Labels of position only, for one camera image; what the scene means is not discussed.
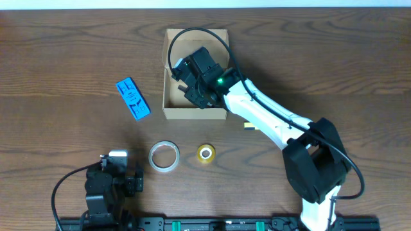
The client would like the brown cardboard box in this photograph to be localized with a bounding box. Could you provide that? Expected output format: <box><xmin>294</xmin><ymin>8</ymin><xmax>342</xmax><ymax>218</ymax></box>
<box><xmin>162</xmin><ymin>29</ymin><xmax>230</xmax><ymax>120</ymax></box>

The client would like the yellow highlighter blue cap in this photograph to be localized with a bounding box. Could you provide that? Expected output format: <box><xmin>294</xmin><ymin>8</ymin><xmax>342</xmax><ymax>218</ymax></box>
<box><xmin>243</xmin><ymin>122</ymin><xmax>259</xmax><ymax>130</ymax></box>

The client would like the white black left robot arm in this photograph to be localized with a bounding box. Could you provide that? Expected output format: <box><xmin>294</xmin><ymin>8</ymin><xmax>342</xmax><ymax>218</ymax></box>
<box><xmin>80</xmin><ymin>152</ymin><xmax>143</xmax><ymax>230</ymax></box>

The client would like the small yellow tape roll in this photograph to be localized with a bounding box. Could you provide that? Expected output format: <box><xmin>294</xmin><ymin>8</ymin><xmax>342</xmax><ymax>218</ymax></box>
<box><xmin>197</xmin><ymin>144</ymin><xmax>216</xmax><ymax>164</ymax></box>

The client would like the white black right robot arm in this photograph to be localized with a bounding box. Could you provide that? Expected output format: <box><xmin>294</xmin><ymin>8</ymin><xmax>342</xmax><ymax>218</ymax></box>
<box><xmin>172</xmin><ymin>47</ymin><xmax>351</xmax><ymax>230</ymax></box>

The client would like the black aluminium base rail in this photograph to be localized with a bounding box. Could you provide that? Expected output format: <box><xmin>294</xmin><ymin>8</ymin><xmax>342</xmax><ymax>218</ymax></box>
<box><xmin>56</xmin><ymin>216</ymin><xmax>381</xmax><ymax>231</ymax></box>

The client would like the blue whiteboard duster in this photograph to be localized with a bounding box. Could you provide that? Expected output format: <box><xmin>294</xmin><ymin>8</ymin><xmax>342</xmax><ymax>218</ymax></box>
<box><xmin>116</xmin><ymin>77</ymin><xmax>151</xmax><ymax>121</ymax></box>

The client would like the large clear tape roll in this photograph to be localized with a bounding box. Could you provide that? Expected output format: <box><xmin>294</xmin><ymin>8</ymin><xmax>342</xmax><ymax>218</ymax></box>
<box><xmin>148</xmin><ymin>141</ymin><xmax>180</xmax><ymax>173</ymax></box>

